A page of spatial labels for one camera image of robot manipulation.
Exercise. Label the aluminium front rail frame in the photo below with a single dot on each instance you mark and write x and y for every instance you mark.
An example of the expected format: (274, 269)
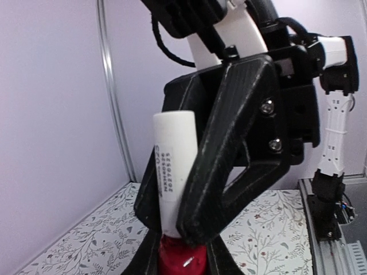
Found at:
(346, 255)

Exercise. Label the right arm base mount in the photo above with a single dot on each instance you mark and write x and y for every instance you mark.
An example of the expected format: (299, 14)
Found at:
(329, 205)

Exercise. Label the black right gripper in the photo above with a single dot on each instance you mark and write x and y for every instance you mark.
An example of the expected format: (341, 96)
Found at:
(253, 118)

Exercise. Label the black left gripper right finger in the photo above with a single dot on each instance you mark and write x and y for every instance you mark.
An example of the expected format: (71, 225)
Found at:
(219, 260)

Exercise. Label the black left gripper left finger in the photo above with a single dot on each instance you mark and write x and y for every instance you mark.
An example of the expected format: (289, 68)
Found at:
(145, 260)

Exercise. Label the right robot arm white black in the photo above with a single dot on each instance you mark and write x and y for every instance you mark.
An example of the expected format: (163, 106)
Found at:
(335, 73)

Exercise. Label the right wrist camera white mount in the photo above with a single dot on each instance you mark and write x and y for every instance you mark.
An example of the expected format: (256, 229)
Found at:
(215, 30)

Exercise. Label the aluminium corner post right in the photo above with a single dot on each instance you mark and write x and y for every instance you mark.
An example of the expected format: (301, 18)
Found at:
(112, 91)

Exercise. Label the red nail polish bottle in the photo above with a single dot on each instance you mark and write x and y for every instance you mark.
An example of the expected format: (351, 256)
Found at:
(175, 257)

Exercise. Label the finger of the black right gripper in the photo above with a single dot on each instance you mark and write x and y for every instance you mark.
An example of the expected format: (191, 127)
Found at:
(146, 205)

